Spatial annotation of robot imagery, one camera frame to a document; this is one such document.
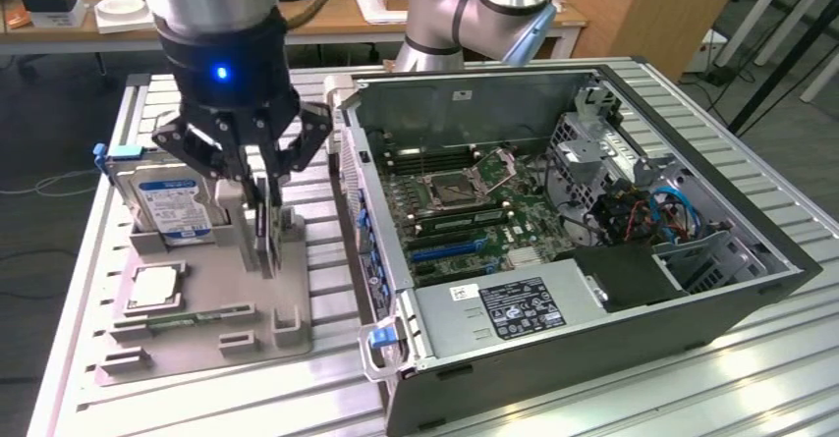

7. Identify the green motherboard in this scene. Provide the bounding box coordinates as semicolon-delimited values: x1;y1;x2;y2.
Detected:
377;132;583;287

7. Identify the grey power supply unit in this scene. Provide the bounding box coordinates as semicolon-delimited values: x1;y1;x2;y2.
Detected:
403;258;615;362

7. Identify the black open PC case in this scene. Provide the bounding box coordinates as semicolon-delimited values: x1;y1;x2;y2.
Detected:
324;63;825;436

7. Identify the green RAM stick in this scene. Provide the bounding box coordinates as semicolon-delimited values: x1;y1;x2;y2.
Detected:
146;310;230;329

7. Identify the grey parts rack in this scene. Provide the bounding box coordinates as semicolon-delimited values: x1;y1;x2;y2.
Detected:
95;181;316;389

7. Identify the metal socket cover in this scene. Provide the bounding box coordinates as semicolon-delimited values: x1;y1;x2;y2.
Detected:
468;146;522;195

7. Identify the black RAM stick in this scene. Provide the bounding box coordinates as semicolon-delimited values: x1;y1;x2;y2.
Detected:
411;206;508;238

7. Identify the silver CPU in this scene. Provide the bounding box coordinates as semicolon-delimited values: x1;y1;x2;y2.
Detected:
129;264;184;308

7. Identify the orange object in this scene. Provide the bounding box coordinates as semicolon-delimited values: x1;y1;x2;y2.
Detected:
5;2;33;29

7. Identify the metal disk bay cage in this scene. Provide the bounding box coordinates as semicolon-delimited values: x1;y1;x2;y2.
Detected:
544;85;650;215

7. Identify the blue wire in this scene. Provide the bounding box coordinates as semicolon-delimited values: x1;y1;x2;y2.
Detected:
647;185;705;247

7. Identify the blue case latch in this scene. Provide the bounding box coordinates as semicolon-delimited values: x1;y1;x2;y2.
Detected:
368;325;400;351

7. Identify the blue expansion slot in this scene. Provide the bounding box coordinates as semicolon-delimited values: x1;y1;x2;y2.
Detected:
408;239;488;264

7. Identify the white box with black top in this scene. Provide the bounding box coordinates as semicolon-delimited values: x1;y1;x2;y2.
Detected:
19;0;91;29

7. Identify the white round part on box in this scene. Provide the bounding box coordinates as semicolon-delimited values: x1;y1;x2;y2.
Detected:
93;0;158;36

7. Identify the black slanted pole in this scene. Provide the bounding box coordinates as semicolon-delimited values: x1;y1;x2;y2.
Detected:
727;0;839;137

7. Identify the red wire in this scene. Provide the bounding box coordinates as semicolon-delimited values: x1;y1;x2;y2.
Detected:
620;199;643;243

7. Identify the wooden cabinet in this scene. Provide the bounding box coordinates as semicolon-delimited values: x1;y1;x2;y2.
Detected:
555;0;750;84

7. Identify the dark graphics card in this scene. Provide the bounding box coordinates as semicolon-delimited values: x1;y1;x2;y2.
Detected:
250;176;294;281

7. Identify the white table frame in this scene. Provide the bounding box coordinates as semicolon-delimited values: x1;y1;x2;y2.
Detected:
711;0;839;104

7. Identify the white floor cable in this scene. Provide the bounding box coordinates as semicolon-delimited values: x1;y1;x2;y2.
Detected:
0;167;101;198

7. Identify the CPU socket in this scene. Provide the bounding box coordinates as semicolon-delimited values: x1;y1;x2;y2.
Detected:
421;171;488;213

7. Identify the silver chipset heatsink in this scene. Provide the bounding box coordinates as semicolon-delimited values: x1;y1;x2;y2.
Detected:
507;246;551;270

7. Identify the white paper booklet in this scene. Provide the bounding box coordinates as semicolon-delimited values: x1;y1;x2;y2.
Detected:
352;0;413;27

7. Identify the hard disk with blue caddy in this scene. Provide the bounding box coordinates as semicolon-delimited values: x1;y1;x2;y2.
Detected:
94;141;233;249

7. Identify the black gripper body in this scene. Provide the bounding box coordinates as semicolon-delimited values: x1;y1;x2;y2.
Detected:
157;12;302;178

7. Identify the wooden desk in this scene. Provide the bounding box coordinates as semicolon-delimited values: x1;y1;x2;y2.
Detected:
0;0;591;59

